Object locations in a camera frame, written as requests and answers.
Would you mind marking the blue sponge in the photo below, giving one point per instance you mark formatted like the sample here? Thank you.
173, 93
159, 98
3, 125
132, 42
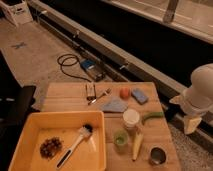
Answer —
139, 96

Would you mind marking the white crate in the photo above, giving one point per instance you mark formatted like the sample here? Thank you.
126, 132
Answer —
17, 14

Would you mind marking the white black dish brush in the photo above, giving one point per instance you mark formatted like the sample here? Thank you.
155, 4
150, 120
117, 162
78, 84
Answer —
84, 133

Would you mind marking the yellow plastic tub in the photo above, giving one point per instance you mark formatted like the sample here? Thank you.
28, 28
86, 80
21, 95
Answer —
47, 136

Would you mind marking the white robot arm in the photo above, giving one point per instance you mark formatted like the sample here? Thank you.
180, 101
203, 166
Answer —
196, 100

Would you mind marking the green cucumber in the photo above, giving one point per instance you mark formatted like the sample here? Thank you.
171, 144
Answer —
151, 115

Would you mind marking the orange fruit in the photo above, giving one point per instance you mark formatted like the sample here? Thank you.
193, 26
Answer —
124, 93

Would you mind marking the metal cup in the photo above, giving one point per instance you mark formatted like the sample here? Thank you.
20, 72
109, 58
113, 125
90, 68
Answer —
157, 156

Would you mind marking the wooden board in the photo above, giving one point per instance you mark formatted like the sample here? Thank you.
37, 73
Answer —
72, 97

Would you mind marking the blue electronic box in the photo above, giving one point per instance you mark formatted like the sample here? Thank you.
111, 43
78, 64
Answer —
92, 69

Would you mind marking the black chair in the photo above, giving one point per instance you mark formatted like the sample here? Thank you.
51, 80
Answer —
15, 105

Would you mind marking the small metal whisk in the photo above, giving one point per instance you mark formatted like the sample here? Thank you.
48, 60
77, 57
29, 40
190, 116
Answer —
90, 91

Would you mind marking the green plastic cup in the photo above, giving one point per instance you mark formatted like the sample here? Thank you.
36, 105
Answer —
120, 138

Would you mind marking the dark grape bunch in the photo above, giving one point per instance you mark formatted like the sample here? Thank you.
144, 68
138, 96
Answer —
50, 147

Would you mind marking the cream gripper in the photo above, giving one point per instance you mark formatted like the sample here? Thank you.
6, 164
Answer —
191, 123

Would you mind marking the grey blue cloth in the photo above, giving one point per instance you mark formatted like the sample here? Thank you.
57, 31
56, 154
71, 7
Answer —
114, 105

